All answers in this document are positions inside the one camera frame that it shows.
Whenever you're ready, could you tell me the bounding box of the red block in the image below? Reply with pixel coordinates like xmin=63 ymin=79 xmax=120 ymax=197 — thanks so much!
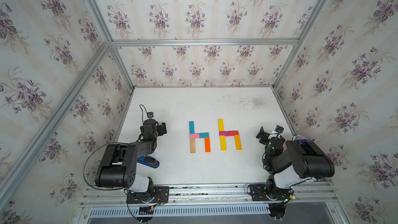
xmin=229 ymin=131 xmax=239 ymax=136

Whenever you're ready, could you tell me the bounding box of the short teal block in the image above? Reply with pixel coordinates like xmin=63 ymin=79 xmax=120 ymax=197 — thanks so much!
xmin=199 ymin=132 xmax=209 ymax=139

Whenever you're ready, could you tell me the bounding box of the pink block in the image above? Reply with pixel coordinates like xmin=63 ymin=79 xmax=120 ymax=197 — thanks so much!
xmin=190 ymin=133 xmax=200 ymax=139

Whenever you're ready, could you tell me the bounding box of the blue stapler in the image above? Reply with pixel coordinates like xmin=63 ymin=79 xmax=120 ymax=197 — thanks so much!
xmin=137 ymin=156 xmax=160 ymax=169

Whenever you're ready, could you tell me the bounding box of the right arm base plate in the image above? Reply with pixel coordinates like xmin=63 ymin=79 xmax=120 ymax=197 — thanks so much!
xmin=246 ymin=184 xmax=294 ymax=202

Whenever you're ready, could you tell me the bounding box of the pink pen cup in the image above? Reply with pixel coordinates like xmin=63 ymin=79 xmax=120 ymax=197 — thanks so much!
xmin=291 ymin=129 xmax=318 ymax=143

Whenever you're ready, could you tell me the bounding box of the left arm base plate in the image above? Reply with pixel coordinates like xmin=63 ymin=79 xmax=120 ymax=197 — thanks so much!
xmin=126 ymin=186 xmax=170 ymax=204

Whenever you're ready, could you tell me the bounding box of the amber orange block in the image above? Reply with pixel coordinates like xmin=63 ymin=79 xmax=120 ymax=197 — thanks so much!
xmin=234 ymin=135 xmax=242 ymax=150

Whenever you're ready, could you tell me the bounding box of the magenta block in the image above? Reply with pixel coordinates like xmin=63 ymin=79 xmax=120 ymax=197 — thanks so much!
xmin=219 ymin=131 xmax=230 ymax=136

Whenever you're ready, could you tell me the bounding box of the long teal block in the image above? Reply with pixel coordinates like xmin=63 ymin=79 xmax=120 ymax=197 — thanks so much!
xmin=189 ymin=121 xmax=195 ymax=134

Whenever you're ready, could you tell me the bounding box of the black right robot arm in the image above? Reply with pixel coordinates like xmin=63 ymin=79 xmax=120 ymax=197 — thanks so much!
xmin=256 ymin=125 xmax=335 ymax=192

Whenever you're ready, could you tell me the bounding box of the yellow block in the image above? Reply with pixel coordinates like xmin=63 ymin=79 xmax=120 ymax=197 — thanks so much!
xmin=218 ymin=119 xmax=224 ymax=132
xmin=220 ymin=135 xmax=227 ymax=151

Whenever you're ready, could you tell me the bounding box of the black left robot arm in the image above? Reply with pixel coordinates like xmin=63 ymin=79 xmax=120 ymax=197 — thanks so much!
xmin=95 ymin=119 xmax=167 ymax=194

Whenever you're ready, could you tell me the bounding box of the natural wood block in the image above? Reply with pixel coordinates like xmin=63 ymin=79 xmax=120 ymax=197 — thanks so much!
xmin=190 ymin=139 xmax=196 ymax=153

